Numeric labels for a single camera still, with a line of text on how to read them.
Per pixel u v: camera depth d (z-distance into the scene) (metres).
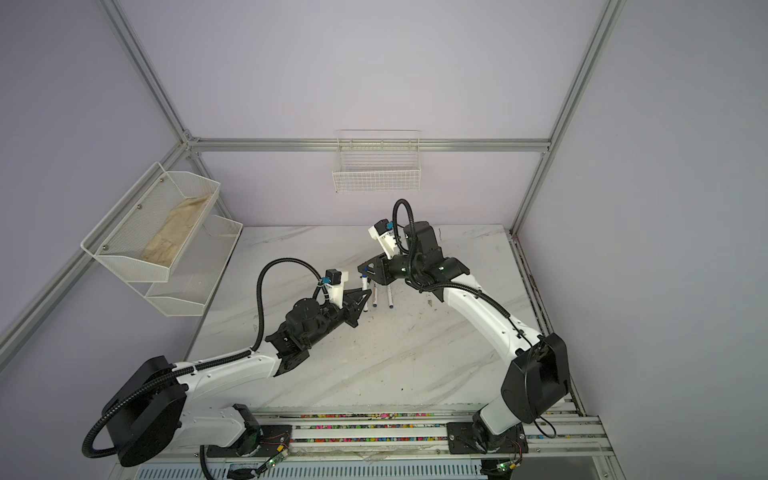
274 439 0.73
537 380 0.42
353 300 0.69
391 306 0.98
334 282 0.66
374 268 0.69
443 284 0.54
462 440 0.73
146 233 0.77
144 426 0.41
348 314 0.68
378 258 0.72
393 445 0.73
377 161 0.95
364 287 0.75
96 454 0.39
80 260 0.61
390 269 0.66
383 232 0.66
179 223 0.81
